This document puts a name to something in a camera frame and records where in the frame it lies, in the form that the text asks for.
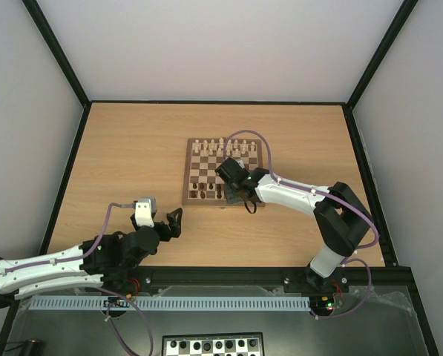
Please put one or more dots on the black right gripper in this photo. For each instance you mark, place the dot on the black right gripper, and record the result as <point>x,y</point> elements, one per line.
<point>234,193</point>

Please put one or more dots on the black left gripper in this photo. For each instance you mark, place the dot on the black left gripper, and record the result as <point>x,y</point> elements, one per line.
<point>176,228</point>

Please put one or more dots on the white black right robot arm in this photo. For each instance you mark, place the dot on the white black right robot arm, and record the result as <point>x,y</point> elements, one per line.
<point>343,221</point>

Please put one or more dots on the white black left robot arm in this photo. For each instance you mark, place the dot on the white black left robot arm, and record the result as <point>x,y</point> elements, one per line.
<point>105,261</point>

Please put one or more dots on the wooden chess board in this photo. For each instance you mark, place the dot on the wooden chess board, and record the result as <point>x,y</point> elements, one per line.
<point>199,168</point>

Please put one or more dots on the small printed chess board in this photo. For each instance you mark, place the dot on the small printed chess board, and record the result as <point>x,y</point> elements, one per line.
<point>249,344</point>

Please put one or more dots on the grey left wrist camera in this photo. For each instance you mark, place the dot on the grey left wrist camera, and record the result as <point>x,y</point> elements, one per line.
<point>144,211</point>

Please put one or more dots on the grey slotted cable duct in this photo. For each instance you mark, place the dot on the grey slotted cable duct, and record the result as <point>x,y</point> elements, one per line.
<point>179,304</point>

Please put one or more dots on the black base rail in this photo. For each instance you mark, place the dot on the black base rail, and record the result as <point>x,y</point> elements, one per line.
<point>149,279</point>

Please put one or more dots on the black frame post back left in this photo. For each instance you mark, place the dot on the black frame post back left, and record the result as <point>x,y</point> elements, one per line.
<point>41,22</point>

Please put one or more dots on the black frame post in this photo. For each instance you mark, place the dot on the black frame post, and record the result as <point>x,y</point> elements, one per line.
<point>41,22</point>
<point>387,41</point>

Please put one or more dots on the black frame post back right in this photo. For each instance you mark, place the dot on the black frame post back right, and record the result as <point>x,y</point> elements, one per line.
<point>387,41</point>

